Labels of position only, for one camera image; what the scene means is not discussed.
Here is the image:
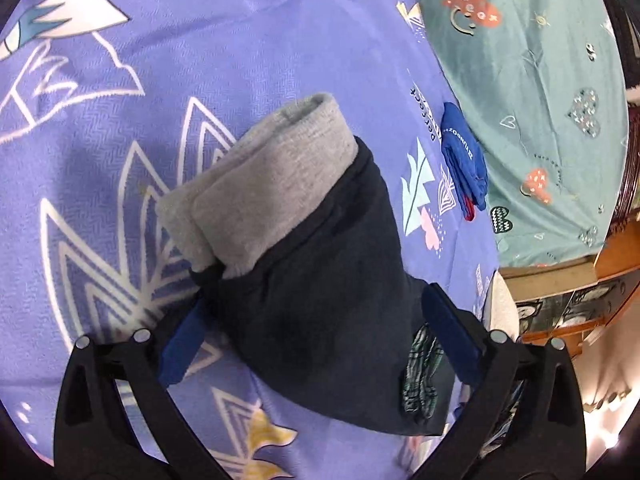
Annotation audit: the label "teal heart print sheet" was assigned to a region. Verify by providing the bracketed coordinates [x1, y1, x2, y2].
[402, 0, 632, 268]

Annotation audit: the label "navy pants with bear patch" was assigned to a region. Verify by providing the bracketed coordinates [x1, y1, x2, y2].
[155, 92, 458, 437]

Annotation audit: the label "folded blue pants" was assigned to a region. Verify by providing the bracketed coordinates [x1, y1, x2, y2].
[440, 102, 489, 212]

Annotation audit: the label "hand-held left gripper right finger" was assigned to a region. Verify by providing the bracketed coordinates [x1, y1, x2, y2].
[412, 283, 587, 480]

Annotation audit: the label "purple printed bedsheet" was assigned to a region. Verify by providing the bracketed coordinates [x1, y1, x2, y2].
[0, 0, 506, 480]

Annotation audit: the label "white quilted pillow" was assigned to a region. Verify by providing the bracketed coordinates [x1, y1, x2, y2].
[481, 270, 522, 337]

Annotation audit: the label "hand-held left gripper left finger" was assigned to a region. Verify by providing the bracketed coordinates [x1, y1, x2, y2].
[54, 299, 213, 480]

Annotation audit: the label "wooden display cabinet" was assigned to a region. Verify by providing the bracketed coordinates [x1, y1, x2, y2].
[500, 227, 640, 361]

